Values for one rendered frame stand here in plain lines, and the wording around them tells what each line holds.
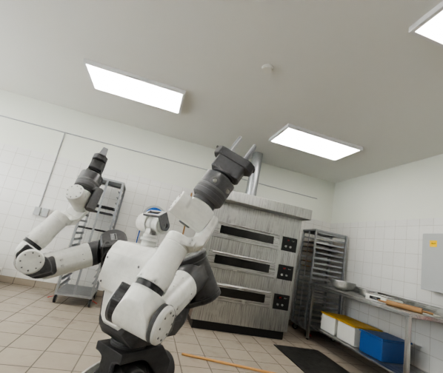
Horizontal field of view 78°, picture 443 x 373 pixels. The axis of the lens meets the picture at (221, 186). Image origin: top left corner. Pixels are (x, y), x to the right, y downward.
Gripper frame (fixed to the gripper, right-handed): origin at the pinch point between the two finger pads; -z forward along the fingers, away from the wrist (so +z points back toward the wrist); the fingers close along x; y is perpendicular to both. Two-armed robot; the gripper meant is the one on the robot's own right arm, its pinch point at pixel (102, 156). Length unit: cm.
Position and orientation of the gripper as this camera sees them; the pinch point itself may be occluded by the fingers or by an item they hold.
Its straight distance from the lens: 130.4
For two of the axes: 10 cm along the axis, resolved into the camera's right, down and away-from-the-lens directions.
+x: 5.0, -4.6, -7.4
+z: -1.3, 8.0, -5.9
